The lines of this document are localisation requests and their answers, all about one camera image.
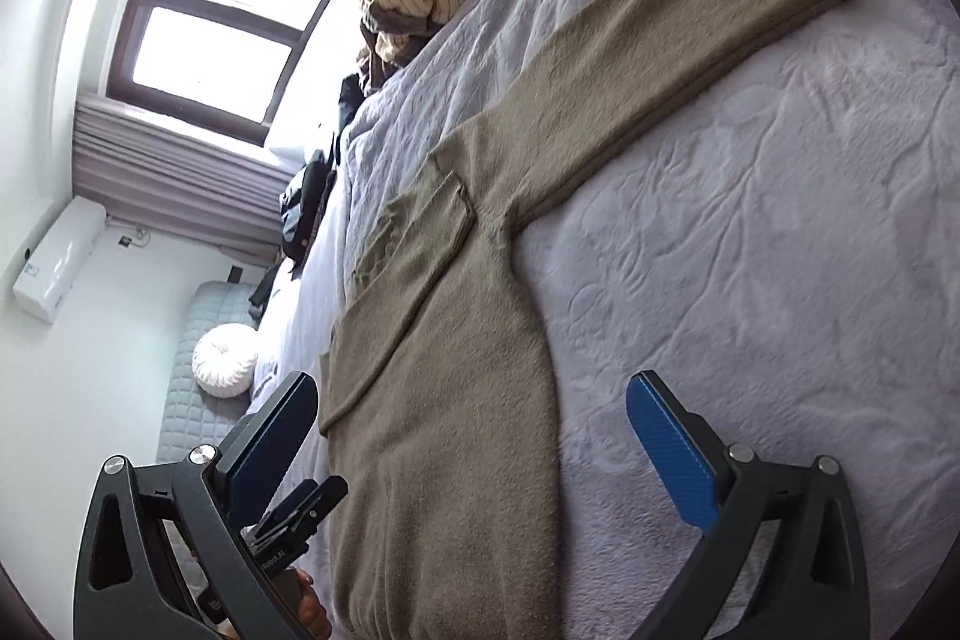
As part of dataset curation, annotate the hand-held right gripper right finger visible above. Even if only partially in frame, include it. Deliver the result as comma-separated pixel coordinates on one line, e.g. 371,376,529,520
626,370,872,640

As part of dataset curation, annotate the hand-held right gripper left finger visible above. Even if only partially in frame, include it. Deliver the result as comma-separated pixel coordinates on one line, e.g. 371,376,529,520
73,371,320,640

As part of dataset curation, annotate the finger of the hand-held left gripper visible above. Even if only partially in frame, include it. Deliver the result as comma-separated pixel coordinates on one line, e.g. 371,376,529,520
257,480,322,531
296,476,350,525

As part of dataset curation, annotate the tan knit sweater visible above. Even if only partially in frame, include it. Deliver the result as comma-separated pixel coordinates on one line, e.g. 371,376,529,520
318,0,905,640

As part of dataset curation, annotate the person's left hand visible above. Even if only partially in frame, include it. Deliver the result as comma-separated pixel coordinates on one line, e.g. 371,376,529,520
294,569,332,640

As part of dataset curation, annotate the grey quilted mattress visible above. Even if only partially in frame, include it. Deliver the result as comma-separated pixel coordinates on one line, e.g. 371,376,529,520
156,280,265,462

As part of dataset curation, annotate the white round pleated pillow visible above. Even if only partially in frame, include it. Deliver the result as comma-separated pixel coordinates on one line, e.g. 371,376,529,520
193,323,260,399

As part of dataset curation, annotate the light grey textured blanket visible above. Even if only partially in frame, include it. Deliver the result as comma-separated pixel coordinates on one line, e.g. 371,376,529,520
251,0,960,640

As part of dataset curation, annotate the grey striped curtain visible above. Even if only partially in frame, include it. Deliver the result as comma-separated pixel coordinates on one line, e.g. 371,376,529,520
71,92,302,266

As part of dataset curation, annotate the white air conditioner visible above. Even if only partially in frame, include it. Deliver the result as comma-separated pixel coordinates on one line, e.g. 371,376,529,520
11,196,107,322

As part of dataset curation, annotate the dark brown cloth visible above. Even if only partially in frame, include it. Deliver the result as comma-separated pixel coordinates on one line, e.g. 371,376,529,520
357,2,437,88

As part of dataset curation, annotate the brown framed window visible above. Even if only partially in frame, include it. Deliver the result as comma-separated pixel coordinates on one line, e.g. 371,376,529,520
101,0,376,148

